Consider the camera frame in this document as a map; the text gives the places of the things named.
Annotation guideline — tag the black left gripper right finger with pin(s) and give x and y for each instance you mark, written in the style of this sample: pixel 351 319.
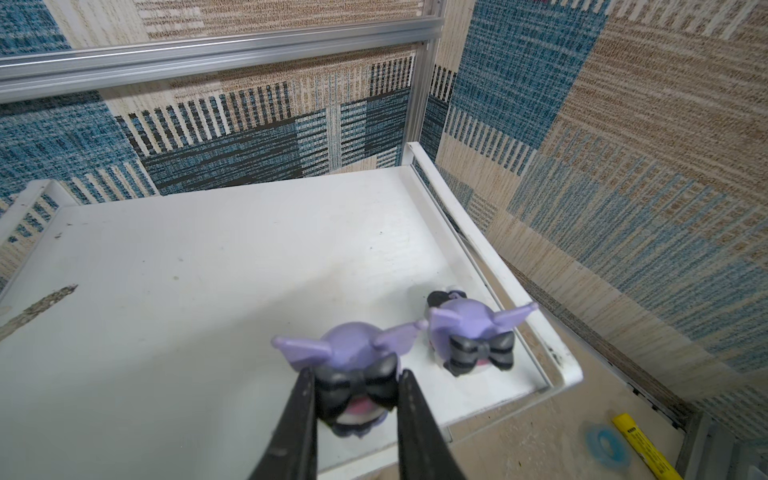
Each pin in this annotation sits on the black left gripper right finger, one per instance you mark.
pixel 422 451

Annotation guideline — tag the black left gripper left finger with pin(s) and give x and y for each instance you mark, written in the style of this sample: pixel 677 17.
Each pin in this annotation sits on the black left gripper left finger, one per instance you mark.
pixel 292 451

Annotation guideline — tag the purple hood Kuromi figure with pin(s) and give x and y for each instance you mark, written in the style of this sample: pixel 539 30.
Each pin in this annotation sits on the purple hood Kuromi figure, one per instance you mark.
pixel 466 335

